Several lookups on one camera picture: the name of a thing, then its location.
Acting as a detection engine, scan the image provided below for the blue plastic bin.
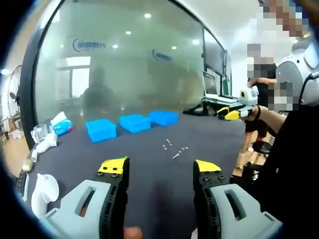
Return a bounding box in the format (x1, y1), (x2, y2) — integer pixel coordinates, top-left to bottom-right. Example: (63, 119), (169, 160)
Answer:
(85, 119), (117, 143)
(149, 111), (179, 127)
(119, 114), (152, 134)

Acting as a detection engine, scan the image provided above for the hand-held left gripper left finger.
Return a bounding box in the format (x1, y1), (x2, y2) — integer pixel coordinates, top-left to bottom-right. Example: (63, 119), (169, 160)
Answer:
(44, 156), (131, 239)

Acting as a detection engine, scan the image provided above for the tissue pack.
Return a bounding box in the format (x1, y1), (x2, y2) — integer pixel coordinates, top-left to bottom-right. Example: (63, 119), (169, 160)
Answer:
(51, 111), (74, 136)

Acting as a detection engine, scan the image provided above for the white curved plastic object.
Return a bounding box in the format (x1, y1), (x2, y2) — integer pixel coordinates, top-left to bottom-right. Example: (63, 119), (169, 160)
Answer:
(36, 133), (57, 153)

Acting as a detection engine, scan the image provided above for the black stool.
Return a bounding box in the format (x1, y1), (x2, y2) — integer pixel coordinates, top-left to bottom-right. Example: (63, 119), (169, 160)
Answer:
(253, 140), (274, 157)

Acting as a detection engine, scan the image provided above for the slim black monitor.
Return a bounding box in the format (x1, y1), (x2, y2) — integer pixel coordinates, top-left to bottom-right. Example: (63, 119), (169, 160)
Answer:
(224, 49), (232, 83)

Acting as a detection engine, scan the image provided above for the person's right hand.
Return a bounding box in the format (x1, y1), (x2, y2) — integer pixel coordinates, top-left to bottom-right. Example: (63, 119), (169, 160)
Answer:
(243, 106), (262, 123)

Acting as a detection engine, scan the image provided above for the white worn device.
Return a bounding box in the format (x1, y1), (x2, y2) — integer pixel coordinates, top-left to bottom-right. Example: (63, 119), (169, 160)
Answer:
(275, 37), (319, 107)

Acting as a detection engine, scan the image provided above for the black remote control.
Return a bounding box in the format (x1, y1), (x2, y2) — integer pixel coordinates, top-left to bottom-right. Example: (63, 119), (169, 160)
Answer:
(15, 171), (29, 202)

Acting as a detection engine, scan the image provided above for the person's left hand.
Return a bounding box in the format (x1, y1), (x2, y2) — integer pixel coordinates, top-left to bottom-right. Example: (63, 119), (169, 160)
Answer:
(124, 226), (143, 239)

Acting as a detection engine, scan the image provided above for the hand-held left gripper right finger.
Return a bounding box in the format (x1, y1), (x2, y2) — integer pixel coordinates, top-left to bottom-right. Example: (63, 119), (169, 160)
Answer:
(193, 159), (284, 239)

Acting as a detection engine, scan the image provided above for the person's black clothing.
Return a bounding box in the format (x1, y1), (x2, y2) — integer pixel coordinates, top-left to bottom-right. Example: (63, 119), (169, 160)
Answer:
(259, 109), (319, 225)

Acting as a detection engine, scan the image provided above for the black door frame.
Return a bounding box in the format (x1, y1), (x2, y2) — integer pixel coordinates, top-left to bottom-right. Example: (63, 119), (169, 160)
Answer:
(18, 0), (73, 152)

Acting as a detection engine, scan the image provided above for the group of screws nuts washers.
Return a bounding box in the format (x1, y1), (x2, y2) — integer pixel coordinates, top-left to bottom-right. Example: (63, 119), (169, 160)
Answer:
(161, 138), (189, 160)

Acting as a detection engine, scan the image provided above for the large white plastic object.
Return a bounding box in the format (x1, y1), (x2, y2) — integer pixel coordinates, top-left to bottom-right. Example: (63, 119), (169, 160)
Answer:
(31, 173), (60, 219)

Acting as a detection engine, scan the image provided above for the large black wall screen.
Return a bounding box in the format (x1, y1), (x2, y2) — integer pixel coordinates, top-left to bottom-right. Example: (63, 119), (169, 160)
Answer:
(203, 27), (226, 75)

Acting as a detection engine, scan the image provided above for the glass pitcher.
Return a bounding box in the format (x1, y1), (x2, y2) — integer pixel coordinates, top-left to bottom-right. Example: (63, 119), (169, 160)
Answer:
(31, 123), (52, 144)

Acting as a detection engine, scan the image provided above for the black device cable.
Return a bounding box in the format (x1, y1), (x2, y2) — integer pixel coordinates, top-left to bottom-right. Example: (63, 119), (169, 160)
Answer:
(298, 73), (319, 107)

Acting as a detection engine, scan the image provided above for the blue logo sticker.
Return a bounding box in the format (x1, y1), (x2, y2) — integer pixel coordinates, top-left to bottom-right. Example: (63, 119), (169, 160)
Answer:
(152, 49), (173, 62)
(72, 37), (107, 52)

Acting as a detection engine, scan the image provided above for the white desk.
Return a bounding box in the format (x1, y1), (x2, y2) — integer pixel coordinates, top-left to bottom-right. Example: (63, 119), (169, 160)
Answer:
(203, 94), (244, 106)

